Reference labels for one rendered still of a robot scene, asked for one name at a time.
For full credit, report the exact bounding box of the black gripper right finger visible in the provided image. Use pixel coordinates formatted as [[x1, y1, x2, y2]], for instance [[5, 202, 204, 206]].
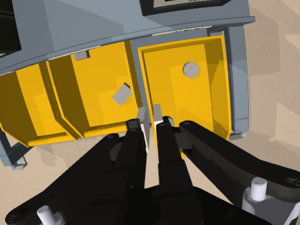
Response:
[[153, 104, 300, 225]]

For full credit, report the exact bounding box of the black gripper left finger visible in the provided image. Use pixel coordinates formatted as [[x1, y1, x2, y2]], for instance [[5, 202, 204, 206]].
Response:
[[5, 106, 150, 225]]

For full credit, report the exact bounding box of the yellow bin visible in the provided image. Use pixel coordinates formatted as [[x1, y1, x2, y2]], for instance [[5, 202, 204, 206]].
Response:
[[137, 35, 231, 153], [0, 61, 80, 148], [46, 40, 143, 139]]

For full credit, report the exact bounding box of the grey steel disc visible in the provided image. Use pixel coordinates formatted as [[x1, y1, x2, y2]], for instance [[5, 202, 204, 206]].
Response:
[[166, 116, 174, 127], [182, 62, 199, 78]]

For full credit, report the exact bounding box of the dark grey metal shelf rack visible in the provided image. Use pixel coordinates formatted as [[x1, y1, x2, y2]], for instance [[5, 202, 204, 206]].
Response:
[[0, 0, 256, 171]]

